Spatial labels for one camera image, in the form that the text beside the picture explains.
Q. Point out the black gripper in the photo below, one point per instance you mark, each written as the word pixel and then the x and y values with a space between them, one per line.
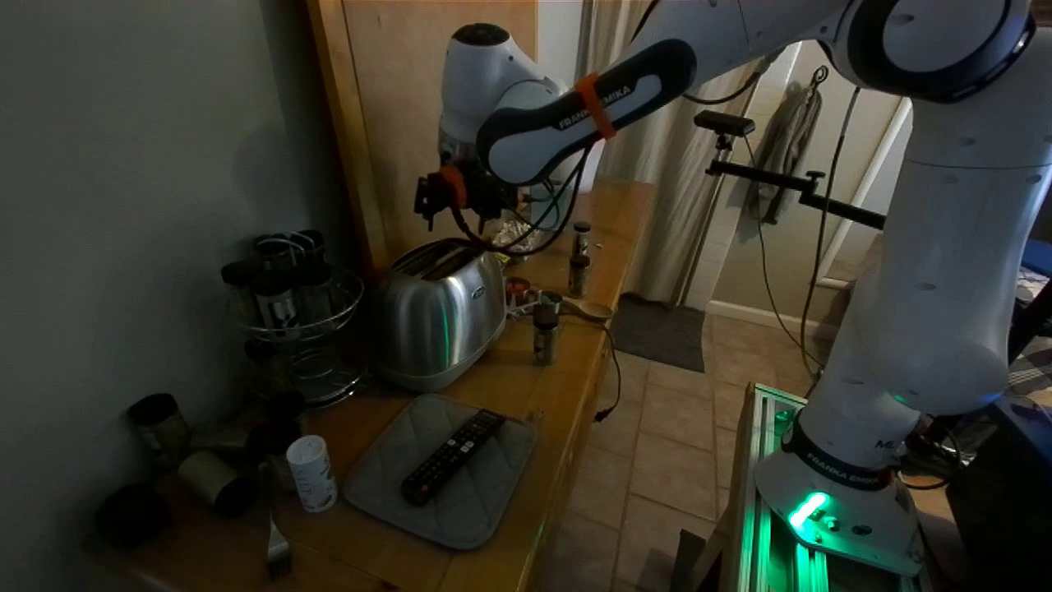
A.
pixel 463 187

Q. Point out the silver two-slot toaster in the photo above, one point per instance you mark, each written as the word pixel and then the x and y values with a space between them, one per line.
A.
pixel 434 313

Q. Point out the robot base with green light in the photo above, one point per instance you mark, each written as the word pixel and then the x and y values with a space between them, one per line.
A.
pixel 795 532

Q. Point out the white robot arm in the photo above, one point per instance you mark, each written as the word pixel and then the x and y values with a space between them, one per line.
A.
pixel 930 322

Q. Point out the middle spice jar black lid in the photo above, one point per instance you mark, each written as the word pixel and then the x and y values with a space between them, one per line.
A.
pixel 544 330

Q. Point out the black remote control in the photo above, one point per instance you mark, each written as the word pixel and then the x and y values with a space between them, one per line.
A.
pixel 447 459

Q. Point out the wooden sideboard cabinet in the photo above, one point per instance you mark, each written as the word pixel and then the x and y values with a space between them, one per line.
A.
pixel 544 405

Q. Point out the grey cloth mat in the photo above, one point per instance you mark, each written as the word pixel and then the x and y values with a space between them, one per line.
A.
pixel 473 505

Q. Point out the white pill bottle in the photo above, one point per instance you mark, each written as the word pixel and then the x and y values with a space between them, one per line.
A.
pixel 312 471

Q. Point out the dark metal cup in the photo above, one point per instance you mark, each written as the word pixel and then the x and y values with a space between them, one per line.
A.
pixel 159 428

